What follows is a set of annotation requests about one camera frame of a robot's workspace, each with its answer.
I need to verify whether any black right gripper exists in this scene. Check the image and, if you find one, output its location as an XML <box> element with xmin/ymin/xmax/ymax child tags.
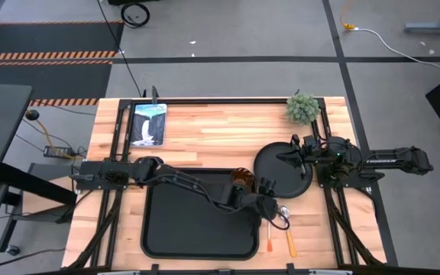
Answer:
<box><xmin>276</xmin><ymin>134</ymin><xmax>323</xmax><ymax>180</ymax></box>

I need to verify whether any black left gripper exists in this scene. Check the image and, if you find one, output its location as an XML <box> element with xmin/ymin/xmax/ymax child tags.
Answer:
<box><xmin>257</xmin><ymin>176</ymin><xmax>281</xmax><ymax>222</ymax></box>

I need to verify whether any black round plate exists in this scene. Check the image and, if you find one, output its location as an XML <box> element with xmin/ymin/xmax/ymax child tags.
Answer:
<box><xmin>253</xmin><ymin>141</ymin><xmax>315</xmax><ymax>199</ymax></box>

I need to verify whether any amber faceted cup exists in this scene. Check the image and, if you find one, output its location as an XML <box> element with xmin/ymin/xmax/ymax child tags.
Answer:
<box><xmin>230</xmin><ymin>167</ymin><xmax>257</xmax><ymax>190</ymax></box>

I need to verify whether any black rectangular tray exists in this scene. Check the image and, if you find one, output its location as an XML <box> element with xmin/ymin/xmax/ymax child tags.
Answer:
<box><xmin>140</xmin><ymin>167</ymin><xmax>261</xmax><ymax>261</ymax></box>

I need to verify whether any green artificial plant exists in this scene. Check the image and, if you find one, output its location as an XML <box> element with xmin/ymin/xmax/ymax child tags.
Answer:
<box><xmin>284</xmin><ymin>89</ymin><xmax>321</xmax><ymax>126</ymax></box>

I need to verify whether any waterfall picture book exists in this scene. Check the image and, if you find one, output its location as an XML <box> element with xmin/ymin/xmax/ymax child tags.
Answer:
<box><xmin>129</xmin><ymin>102</ymin><xmax>168</xmax><ymax>148</ymax></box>

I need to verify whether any grey table leg base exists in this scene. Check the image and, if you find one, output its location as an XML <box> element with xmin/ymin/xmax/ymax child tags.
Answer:
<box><xmin>403</xmin><ymin>0</ymin><xmax>440</xmax><ymax>36</ymax></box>

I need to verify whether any black power adapter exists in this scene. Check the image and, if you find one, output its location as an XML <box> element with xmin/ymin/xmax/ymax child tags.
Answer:
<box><xmin>43</xmin><ymin>145</ymin><xmax>76</xmax><ymax>159</ymax></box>

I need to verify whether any black hazard-striped floor mat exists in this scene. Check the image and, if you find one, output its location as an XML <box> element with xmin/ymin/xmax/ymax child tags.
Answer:
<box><xmin>0</xmin><ymin>21</ymin><xmax>125</xmax><ymax>61</ymax></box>
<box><xmin>0</xmin><ymin>60</ymin><xmax>113</xmax><ymax>107</ymax></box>

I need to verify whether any black aluminium table frame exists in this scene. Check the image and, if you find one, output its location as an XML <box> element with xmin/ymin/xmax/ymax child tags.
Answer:
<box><xmin>66</xmin><ymin>97</ymin><xmax>389</xmax><ymax>270</ymax></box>

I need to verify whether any yellow cable plug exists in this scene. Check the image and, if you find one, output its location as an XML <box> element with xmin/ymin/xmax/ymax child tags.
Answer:
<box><xmin>340</xmin><ymin>0</ymin><xmax>357</xmax><ymax>31</ymax></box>

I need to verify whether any black clamp bracket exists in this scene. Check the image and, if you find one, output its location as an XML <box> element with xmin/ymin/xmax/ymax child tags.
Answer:
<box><xmin>141</xmin><ymin>86</ymin><xmax>160</xmax><ymax>99</ymax></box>

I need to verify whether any white floor cable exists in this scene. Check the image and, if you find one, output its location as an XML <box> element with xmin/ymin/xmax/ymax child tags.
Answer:
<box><xmin>353</xmin><ymin>27</ymin><xmax>440</xmax><ymax>79</ymax></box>

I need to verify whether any coiled black cable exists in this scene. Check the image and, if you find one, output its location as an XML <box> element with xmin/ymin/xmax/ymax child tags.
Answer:
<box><xmin>120</xmin><ymin>2</ymin><xmax>151</xmax><ymax>29</ymax></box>

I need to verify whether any long black floor cable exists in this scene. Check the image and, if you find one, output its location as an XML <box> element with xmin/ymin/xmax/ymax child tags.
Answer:
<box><xmin>96</xmin><ymin>0</ymin><xmax>144</xmax><ymax>99</ymax></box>

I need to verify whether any yellow-orange cable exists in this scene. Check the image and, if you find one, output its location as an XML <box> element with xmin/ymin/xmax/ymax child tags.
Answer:
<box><xmin>36</xmin><ymin>118</ymin><xmax>76</xmax><ymax>160</ymax></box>

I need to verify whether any black desk leg frame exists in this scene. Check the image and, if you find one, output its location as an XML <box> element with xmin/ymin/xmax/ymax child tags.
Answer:
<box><xmin>0</xmin><ymin>162</ymin><xmax>78</xmax><ymax>253</ymax></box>

